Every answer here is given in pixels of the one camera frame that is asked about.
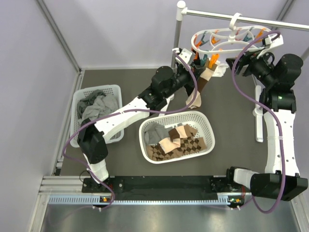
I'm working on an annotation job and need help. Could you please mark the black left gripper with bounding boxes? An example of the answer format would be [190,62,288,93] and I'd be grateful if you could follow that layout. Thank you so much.
[163,62,205,99]

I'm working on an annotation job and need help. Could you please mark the yellow-orange peg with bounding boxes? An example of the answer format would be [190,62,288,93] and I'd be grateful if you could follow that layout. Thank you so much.
[208,54,220,69]

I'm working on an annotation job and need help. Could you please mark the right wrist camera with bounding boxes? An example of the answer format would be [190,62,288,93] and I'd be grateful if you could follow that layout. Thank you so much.
[262,34,284,49]

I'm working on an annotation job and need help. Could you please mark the grey clothes pile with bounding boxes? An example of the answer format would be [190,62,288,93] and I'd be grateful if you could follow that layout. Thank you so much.
[76,89,121,141]

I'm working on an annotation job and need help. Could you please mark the white drying rack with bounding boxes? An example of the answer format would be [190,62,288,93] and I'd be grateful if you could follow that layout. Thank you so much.
[173,0,309,143]

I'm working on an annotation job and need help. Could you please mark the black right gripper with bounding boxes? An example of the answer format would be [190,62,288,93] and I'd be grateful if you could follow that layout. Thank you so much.
[226,47,277,87]

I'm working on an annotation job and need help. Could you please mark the brown argyle socks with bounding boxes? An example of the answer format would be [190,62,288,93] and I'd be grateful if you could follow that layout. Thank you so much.
[146,137,207,162]

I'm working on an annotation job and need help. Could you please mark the white oval sock basket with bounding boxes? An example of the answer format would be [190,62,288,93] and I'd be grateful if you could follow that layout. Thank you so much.
[139,111,215,164]

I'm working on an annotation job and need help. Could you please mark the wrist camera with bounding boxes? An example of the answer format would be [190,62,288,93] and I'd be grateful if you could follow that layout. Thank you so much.
[172,48,194,65]
[262,34,284,49]

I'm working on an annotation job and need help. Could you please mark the black sock with white stripes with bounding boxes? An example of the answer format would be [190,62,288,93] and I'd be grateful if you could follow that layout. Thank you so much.
[184,51,205,96]

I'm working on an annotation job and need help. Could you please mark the orange clothes peg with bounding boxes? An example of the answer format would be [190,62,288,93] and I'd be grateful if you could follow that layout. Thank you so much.
[191,48,200,61]

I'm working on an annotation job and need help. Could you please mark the brown beige striped socks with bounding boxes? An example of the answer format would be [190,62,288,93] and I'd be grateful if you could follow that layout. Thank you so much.
[185,58,217,109]

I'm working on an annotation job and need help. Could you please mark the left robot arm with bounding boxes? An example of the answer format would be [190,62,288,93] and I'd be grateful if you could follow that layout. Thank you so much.
[77,64,205,192]

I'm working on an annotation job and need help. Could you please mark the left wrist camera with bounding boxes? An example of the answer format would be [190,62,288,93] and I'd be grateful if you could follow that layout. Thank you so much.
[172,48,194,65]

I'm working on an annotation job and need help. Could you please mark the white rectangular laundry basket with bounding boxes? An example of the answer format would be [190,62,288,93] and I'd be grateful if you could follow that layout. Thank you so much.
[69,84,125,148]

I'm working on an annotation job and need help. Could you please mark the grey slotted cable duct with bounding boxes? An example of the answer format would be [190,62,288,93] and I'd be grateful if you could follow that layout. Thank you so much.
[48,195,241,205]

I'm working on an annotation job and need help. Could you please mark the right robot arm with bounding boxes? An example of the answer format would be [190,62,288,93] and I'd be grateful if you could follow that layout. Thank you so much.
[225,52,308,201]

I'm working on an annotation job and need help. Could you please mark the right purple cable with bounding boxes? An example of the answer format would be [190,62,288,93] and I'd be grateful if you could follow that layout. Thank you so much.
[231,30,287,213]

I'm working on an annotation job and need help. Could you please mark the white sock on hanger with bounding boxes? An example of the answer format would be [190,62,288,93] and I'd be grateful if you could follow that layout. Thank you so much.
[213,61,229,77]

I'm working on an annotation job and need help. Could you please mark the teal clothes peg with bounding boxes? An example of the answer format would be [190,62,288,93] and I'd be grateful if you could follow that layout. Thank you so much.
[200,54,208,66]

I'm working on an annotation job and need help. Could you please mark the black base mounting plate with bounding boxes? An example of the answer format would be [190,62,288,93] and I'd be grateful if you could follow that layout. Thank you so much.
[82,176,249,201]

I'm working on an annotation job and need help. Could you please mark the white round clip hanger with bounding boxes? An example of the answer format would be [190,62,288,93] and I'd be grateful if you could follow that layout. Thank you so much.
[191,23,271,55]

